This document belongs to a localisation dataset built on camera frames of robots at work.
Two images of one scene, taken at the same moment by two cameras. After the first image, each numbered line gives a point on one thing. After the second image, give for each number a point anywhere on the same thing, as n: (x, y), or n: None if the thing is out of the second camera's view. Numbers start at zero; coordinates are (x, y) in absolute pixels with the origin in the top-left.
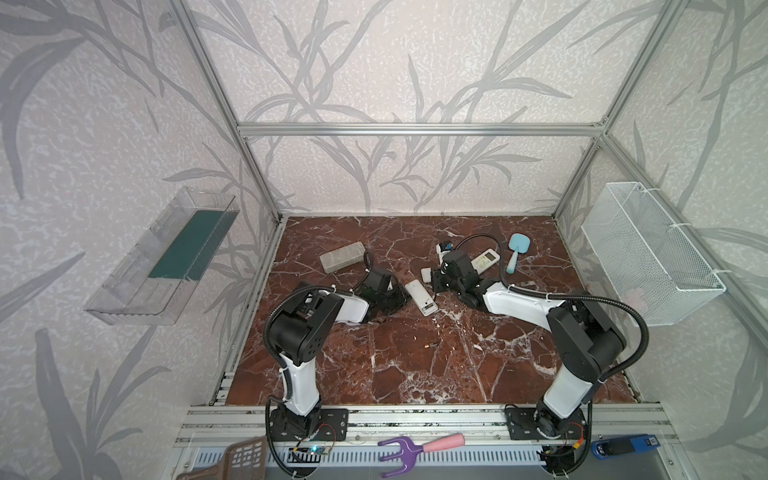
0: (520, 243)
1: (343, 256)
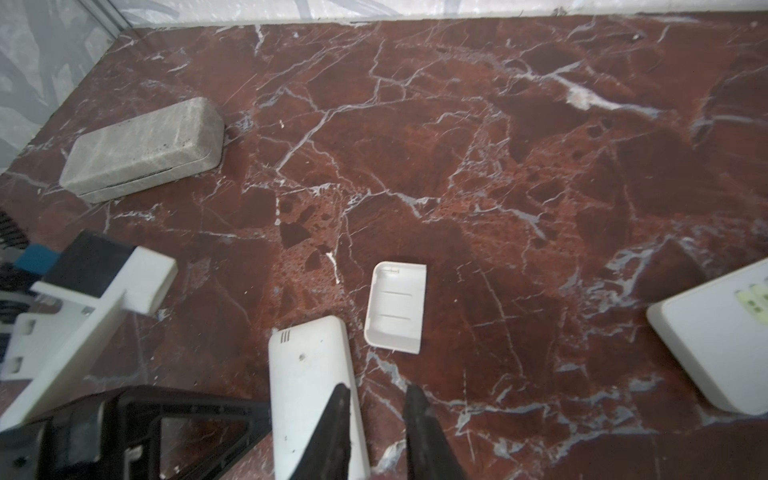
0: None
1: (151, 145)
